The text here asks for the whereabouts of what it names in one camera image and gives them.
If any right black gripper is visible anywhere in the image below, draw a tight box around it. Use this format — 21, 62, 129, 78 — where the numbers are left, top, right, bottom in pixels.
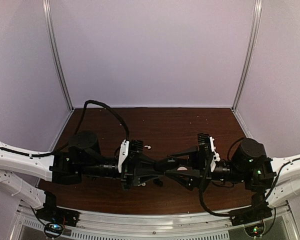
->
164, 146, 248, 194

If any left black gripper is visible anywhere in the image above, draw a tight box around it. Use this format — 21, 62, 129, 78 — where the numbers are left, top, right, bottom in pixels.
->
80, 152, 165, 192

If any black earbud charging case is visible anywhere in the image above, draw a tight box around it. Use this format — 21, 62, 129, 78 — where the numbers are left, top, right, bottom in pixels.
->
154, 157, 180, 173

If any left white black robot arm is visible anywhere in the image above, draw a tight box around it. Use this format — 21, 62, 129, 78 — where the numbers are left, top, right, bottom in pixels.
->
0, 131, 166, 222

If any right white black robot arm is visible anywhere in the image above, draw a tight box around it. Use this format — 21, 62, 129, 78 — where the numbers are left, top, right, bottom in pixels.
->
156, 133, 300, 221

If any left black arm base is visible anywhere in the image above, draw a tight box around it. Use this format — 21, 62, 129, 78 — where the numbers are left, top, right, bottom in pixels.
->
36, 191, 80, 227

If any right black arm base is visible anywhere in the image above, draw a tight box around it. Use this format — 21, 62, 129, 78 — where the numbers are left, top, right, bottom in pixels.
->
229, 193, 272, 226

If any round white case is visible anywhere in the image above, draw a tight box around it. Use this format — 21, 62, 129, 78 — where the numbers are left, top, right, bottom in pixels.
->
177, 166, 188, 171

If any black earbud pair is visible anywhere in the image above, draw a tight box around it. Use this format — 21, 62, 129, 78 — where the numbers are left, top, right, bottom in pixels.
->
153, 178, 163, 187

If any right black braided cable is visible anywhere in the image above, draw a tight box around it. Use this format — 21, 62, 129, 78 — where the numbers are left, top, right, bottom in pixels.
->
198, 154, 231, 218

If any black braided cable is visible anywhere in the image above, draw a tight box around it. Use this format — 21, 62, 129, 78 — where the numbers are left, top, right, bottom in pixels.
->
49, 99, 130, 157
198, 154, 231, 218

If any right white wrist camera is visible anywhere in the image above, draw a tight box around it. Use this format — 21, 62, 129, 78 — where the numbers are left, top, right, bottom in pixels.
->
209, 136, 221, 162

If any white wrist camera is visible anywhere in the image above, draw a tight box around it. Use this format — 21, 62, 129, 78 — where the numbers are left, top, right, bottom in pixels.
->
209, 136, 221, 162
117, 139, 130, 173

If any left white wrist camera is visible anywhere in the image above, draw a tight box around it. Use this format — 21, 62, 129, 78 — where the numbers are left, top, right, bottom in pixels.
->
117, 139, 130, 173

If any front aluminium rail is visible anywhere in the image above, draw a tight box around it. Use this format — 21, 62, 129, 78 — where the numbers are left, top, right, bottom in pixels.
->
14, 197, 300, 240

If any left black braided cable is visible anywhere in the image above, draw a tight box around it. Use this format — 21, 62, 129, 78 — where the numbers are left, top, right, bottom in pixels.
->
49, 99, 130, 157

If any right aluminium frame post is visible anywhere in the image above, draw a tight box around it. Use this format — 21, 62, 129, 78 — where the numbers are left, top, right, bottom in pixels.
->
231, 0, 263, 113

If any aluminium frame post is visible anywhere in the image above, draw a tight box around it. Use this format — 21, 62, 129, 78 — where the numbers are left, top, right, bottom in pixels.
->
231, 0, 263, 113
42, 0, 74, 112

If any left aluminium frame post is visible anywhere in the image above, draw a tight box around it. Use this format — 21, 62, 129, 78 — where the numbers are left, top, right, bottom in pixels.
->
42, 0, 74, 112

